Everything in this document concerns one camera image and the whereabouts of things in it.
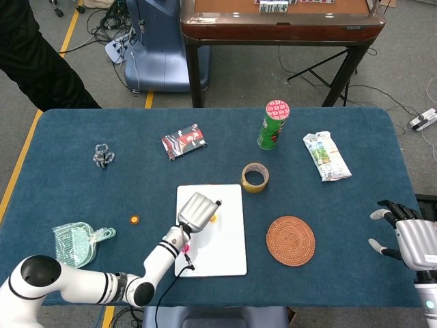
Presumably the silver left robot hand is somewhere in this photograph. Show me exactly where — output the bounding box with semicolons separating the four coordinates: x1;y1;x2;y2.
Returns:
176;191;223;234

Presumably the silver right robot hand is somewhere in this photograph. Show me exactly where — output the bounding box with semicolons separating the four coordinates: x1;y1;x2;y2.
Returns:
368;200;437;271

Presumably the blue robot base column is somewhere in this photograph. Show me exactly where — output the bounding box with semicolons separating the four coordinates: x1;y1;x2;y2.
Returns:
124;0;211;94

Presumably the white rectangular board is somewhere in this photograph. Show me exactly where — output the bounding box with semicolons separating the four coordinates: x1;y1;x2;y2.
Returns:
173;184;248;278

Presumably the brown packing tape roll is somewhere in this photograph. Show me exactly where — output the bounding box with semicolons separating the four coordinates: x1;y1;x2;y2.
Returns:
240;163;270;194

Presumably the blue table cloth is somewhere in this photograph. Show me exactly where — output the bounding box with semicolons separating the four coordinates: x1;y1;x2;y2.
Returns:
0;107;424;308

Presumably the red black snack packet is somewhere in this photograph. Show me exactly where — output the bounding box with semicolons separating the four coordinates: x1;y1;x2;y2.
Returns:
160;123;209;162

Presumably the round woven rattan coaster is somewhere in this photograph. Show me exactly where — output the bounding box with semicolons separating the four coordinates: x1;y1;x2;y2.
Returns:
266;215;317;268

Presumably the blue grey robot chassis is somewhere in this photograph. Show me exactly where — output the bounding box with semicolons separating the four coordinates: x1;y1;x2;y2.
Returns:
141;305;291;328

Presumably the green chip can red lid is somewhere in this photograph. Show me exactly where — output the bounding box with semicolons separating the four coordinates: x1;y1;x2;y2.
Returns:
257;99;292;151

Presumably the white power strip black plug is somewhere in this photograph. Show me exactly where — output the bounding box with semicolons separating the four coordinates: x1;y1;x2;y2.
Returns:
408;107;437;131

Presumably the green dustpan set in bag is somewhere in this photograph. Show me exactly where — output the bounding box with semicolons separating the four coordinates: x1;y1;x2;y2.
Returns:
53;221;117;269

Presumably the white green snack bag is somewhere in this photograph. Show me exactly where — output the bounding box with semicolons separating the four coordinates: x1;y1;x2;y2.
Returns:
302;131;353;182

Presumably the white power strip with plugs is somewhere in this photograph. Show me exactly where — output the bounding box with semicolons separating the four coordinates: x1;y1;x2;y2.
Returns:
104;29;137;65

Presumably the brown mahjong table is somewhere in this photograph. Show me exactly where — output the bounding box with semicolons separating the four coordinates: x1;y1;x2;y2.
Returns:
180;0;386;109

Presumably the person in black trousers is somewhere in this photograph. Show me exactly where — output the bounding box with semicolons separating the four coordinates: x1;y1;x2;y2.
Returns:
0;0;102;110

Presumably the white mahjong tile row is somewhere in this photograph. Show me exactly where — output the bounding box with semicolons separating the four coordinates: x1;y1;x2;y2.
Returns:
258;0;290;14

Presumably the black arm cable with plug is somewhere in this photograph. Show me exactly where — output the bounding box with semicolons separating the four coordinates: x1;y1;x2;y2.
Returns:
155;235;197;328

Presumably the black floor cable bundle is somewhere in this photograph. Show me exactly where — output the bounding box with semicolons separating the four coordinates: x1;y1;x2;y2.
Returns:
87;0;137;45

